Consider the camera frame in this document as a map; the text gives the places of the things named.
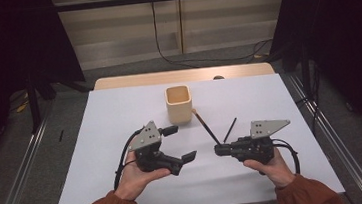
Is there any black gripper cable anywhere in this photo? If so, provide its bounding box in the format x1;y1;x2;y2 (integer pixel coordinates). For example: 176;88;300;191
271;136;302;177
107;127;150;192

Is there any cream square cup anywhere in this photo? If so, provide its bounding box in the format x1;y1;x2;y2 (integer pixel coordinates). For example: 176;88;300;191
164;84;195;126

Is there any beige panelled counter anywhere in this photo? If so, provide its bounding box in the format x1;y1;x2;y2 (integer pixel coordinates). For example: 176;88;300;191
50;0;297;73

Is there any person's left hand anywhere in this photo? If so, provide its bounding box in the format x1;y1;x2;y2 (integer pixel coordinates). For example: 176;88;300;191
111;147;174;203

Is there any black chopsticks pair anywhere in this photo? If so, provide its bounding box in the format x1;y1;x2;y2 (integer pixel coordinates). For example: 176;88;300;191
191;106;222;149

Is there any aluminium floor rail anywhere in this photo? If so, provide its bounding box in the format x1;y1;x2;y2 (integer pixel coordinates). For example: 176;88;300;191
0;97;64;204
288;68;362;204

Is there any person's right hand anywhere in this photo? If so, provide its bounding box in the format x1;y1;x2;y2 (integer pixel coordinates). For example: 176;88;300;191
242;148;298;192

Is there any white table mat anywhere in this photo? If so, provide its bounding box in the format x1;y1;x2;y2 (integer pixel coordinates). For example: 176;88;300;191
41;66;347;204

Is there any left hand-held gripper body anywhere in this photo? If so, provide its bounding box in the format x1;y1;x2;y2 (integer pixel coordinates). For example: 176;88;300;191
126;117;186;181

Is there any black power cable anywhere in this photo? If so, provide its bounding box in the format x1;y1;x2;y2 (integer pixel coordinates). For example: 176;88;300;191
149;0;274;72

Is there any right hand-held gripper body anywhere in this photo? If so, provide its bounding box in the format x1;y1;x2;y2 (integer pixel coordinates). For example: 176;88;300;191
227;117;295;169

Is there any black metal stand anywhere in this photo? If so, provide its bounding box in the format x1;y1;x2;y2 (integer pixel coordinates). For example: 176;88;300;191
298;44;313;98
24;75;44;135

